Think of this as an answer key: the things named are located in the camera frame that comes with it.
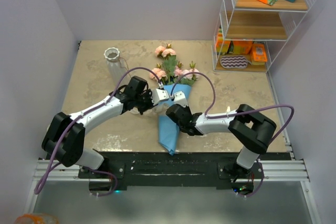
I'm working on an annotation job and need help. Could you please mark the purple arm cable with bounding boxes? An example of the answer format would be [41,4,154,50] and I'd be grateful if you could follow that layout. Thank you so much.
[170,71,295,198]
[34,67,162,195]

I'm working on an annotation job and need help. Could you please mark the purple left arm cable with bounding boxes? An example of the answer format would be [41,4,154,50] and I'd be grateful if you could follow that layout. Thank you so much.
[34,67,162,195]

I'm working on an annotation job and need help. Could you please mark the white wire shelf rack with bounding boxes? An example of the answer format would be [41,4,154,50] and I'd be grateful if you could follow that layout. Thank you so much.
[212,0,317,72]

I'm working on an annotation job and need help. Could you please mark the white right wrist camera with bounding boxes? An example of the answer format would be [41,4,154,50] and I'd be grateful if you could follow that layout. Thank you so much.
[173,91,188,108]

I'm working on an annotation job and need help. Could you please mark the white ribbed ceramic vase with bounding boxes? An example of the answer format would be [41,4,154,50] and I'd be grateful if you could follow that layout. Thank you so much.
[104,47,128,86]

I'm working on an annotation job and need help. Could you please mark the black table front rail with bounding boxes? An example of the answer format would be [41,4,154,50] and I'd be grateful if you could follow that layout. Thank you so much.
[78,152,265,192]

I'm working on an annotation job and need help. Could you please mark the orange packet bottom right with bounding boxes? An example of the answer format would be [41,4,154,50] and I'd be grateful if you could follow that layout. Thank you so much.
[250,44,267,65]

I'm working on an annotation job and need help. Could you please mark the pink flower stem right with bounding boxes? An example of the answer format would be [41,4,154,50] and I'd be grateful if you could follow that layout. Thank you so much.
[173,61,199,86]

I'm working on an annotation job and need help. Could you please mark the cream printed ribbon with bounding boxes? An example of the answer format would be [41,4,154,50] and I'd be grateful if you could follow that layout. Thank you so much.
[129,103,169,117]

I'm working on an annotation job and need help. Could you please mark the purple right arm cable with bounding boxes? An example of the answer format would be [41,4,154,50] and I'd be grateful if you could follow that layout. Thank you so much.
[170,71,295,198]

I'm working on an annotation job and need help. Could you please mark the pink flower stem tall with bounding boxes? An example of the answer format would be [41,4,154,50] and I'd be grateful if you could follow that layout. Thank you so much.
[154,44,177,84]

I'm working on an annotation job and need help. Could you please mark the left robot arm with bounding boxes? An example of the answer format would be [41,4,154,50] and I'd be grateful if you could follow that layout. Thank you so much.
[41,76,161,178]

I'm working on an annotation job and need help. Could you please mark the peach flower stem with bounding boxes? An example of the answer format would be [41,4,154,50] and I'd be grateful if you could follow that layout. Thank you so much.
[152,63,168,84]

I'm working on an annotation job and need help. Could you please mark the blue wrapping paper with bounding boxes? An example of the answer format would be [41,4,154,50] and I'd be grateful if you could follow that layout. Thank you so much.
[158,84,192,156]

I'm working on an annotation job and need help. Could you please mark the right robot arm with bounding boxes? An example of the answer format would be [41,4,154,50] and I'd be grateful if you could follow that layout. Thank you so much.
[166,104,277,178]

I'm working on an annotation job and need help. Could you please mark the orange plastic object corner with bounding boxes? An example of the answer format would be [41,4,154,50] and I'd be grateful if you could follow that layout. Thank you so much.
[14,214,59,224]

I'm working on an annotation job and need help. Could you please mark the orange box bottom middle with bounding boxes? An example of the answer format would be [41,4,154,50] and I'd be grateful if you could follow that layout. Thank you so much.
[227,40,253,55]

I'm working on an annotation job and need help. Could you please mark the purple striped sleep mask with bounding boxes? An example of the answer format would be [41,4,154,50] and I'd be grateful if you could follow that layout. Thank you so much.
[220,55,249,69]

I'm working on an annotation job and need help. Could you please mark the orange box bottom left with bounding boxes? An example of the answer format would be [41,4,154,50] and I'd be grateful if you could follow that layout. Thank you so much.
[215,34,231,54]

